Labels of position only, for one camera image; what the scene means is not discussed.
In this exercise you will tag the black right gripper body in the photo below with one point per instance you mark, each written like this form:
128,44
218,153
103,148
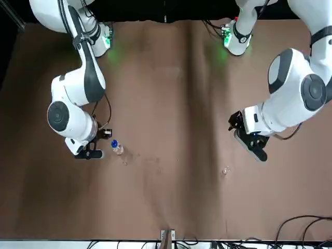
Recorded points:
103,133

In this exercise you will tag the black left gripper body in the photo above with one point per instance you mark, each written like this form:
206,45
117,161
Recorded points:
240,121

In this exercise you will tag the clear glass sample vial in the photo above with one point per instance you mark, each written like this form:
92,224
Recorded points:
226,170

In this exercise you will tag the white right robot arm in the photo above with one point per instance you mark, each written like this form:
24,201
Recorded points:
77,85

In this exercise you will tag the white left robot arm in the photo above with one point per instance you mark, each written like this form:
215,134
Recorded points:
290,85

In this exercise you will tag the clear bottle with blue collar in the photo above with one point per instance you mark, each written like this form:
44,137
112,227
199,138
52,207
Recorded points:
118,149

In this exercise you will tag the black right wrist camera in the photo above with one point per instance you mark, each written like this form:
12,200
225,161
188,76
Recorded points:
88,154

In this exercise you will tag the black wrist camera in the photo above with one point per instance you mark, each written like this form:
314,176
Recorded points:
88,154
252,147

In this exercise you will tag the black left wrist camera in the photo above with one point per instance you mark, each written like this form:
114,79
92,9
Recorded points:
252,147

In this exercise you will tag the aluminium profile post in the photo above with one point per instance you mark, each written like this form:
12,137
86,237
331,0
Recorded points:
167,238

